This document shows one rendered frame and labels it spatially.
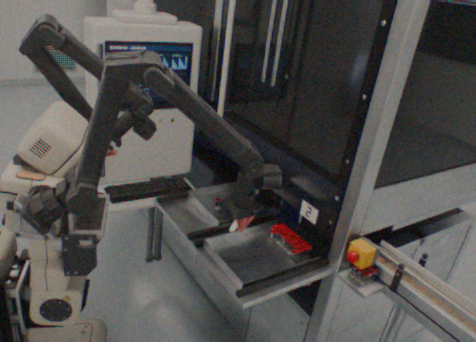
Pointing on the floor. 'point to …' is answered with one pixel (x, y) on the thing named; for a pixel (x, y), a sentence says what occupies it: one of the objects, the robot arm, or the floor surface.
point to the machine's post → (369, 155)
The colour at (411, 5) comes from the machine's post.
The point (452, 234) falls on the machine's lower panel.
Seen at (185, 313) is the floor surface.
